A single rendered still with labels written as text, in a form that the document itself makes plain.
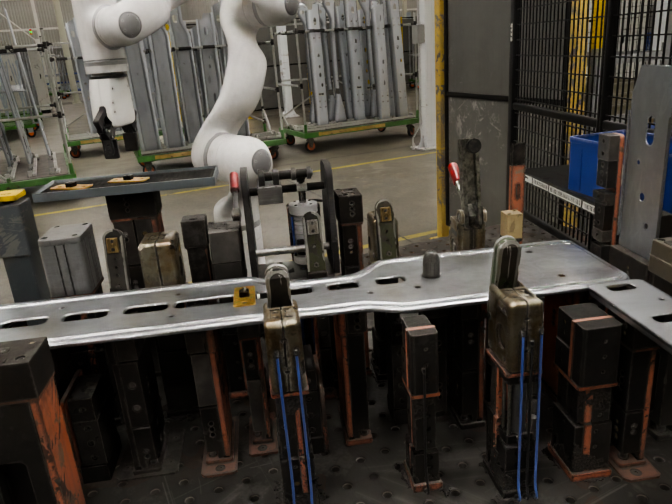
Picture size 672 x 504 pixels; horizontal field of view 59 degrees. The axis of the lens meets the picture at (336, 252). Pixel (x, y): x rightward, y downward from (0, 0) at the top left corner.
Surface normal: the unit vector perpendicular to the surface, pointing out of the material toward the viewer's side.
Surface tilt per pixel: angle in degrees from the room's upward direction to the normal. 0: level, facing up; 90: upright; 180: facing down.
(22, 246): 90
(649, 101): 90
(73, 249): 90
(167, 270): 90
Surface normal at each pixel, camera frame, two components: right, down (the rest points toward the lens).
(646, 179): -0.99, 0.11
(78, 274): 0.14, 0.32
